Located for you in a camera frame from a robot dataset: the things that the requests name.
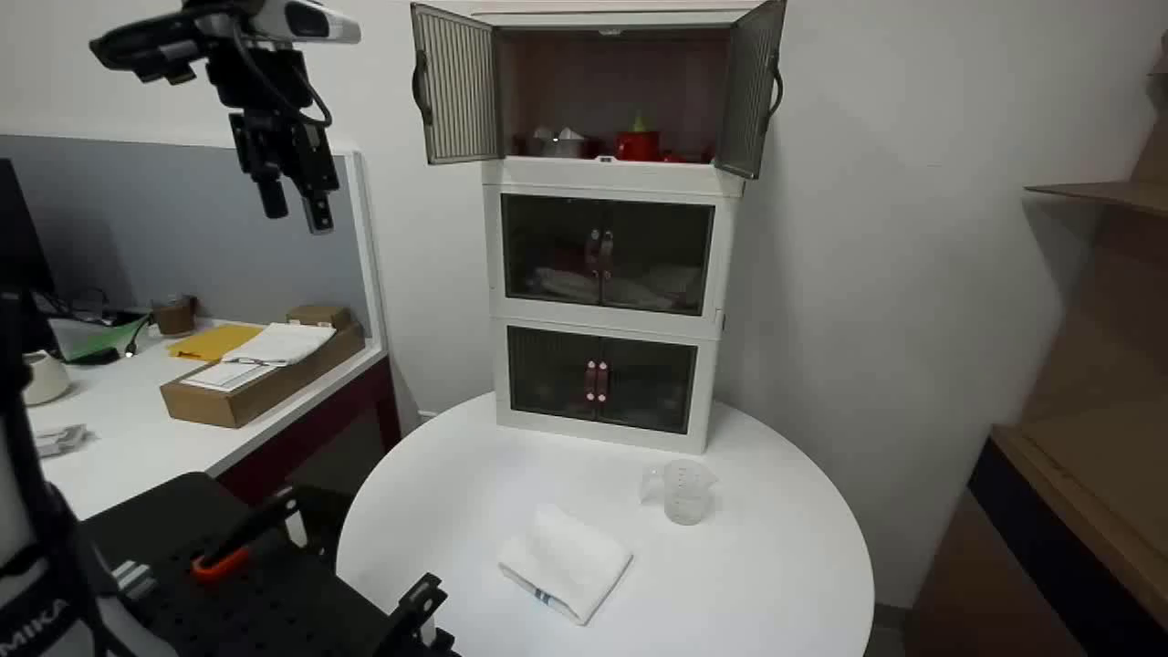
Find white three-tier storage cabinet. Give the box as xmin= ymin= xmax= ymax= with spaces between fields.
xmin=480 ymin=0 xmax=745 ymax=454

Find orange-handled black clamp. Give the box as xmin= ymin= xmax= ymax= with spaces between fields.
xmin=186 ymin=481 xmax=302 ymax=586

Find grey desk partition panel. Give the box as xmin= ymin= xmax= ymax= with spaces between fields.
xmin=0 ymin=128 xmax=391 ymax=357

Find wooden shelf unit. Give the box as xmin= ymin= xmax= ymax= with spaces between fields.
xmin=904 ymin=30 xmax=1168 ymax=657

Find shallow cardboard box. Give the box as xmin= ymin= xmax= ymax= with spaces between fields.
xmin=155 ymin=318 xmax=369 ymax=431

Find brown cup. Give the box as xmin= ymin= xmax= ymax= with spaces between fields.
xmin=148 ymin=293 xmax=203 ymax=338

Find black perforated mounting board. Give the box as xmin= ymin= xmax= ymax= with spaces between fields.
xmin=80 ymin=470 xmax=461 ymax=657

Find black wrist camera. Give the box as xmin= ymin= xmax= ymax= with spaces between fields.
xmin=87 ymin=12 xmax=210 ymax=86

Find metal bowl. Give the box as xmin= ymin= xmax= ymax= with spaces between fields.
xmin=524 ymin=122 xmax=590 ymax=161

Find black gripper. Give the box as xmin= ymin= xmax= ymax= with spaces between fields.
xmin=203 ymin=38 xmax=343 ymax=237

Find crumpled clear plastic wrap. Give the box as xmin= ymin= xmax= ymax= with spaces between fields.
xmin=29 ymin=420 xmax=99 ymax=464

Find clear plastic measuring cup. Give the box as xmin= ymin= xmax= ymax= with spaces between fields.
xmin=638 ymin=454 xmax=722 ymax=527

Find white office desk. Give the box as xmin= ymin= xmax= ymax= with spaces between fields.
xmin=21 ymin=318 xmax=405 ymax=524

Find yellow envelope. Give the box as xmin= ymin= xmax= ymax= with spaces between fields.
xmin=163 ymin=321 xmax=267 ymax=364

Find green plastic bag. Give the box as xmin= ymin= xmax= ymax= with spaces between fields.
xmin=47 ymin=311 xmax=152 ymax=367

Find white paper sheets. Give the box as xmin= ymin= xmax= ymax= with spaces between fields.
xmin=180 ymin=318 xmax=338 ymax=394

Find folded white cloth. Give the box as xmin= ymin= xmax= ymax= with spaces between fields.
xmin=495 ymin=499 xmax=638 ymax=627

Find white bowl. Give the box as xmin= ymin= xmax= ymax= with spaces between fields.
xmin=18 ymin=347 xmax=76 ymax=407

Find red cup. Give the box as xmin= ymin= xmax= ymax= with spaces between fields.
xmin=612 ymin=115 xmax=667 ymax=165

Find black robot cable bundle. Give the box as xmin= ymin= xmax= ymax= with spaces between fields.
xmin=0 ymin=154 xmax=62 ymax=367

